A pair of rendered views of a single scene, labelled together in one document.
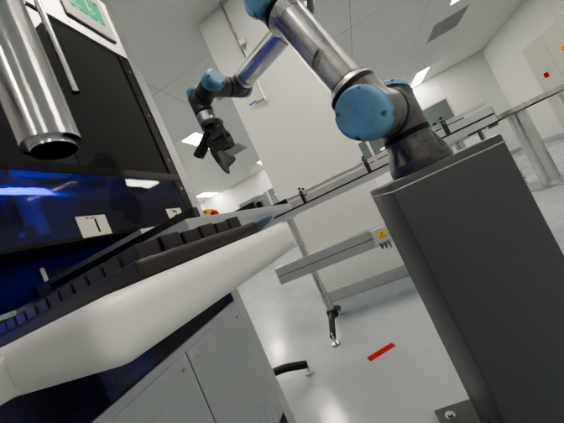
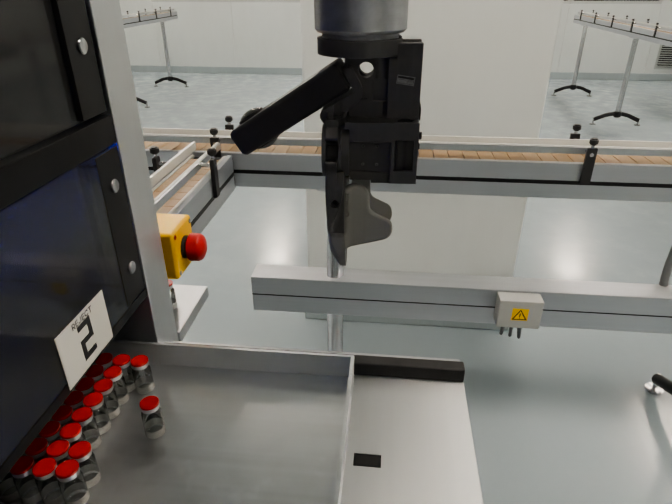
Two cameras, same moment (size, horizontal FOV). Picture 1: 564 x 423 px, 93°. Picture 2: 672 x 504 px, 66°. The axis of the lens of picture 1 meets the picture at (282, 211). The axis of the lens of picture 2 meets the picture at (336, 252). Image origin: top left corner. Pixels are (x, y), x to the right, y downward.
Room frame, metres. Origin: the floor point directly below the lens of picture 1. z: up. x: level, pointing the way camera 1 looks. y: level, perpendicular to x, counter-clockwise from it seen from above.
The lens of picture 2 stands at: (0.59, 0.22, 1.34)
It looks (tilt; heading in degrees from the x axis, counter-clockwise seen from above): 28 degrees down; 350
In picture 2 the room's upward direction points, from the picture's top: straight up
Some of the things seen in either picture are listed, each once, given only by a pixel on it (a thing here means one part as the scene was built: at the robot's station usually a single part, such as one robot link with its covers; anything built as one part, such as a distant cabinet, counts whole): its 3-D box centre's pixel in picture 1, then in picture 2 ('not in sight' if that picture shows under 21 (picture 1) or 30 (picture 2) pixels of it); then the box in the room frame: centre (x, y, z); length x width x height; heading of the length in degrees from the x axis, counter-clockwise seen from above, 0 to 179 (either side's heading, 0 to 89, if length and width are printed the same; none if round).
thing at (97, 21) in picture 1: (84, 7); not in sight; (1.04, 0.39, 1.96); 0.21 x 0.01 x 0.21; 164
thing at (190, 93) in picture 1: (200, 101); not in sight; (1.04, 0.11, 1.39); 0.09 x 0.08 x 0.11; 43
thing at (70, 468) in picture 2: not in sight; (72, 484); (0.97, 0.41, 0.90); 0.02 x 0.02 x 0.05
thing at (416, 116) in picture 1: (393, 111); not in sight; (0.70, -0.38, 0.96); 0.13 x 0.12 x 0.14; 133
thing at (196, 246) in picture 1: (83, 301); not in sight; (0.29, 0.24, 0.82); 0.40 x 0.14 x 0.02; 66
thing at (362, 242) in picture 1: (384, 232); (519, 301); (1.77, -0.55, 0.49); 1.60 x 0.08 x 0.12; 74
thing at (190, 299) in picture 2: not in sight; (152, 310); (1.32, 0.38, 0.87); 0.14 x 0.13 x 0.02; 74
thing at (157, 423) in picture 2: not in sight; (152, 418); (1.05, 0.34, 0.90); 0.02 x 0.02 x 0.04
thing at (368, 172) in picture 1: (335, 183); (487, 158); (1.81, -0.41, 0.92); 1.90 x 0.15 x 0.16; 74
